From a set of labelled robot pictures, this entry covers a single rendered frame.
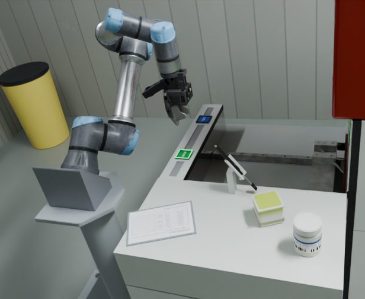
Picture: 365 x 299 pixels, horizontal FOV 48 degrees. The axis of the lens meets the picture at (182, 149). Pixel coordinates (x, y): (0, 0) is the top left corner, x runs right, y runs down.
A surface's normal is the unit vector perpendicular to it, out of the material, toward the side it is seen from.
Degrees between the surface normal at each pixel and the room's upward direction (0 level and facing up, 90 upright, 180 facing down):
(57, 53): 90
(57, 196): 90
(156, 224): 0
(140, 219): 0
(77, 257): 0
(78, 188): 90
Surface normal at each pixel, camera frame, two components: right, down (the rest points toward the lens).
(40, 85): 0.75, 0.29
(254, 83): -0.32, 0.57
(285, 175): -0.18, -0.82
